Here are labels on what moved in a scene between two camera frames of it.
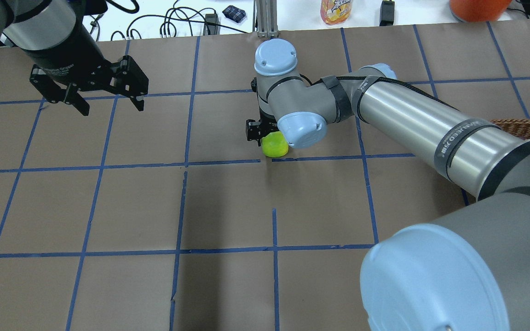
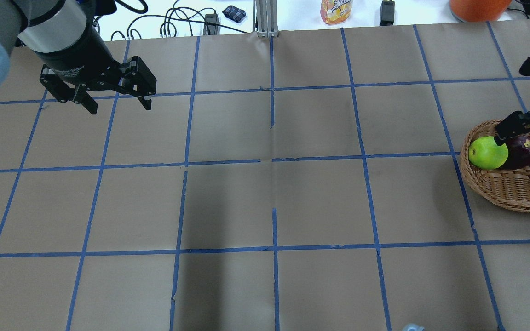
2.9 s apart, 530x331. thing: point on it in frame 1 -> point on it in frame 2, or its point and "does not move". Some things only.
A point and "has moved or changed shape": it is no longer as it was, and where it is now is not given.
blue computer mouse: [234, 14] does not move
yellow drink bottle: [336, 12] does not move
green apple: [274, 144] has moved or changed shape
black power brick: [387, 13] does not move
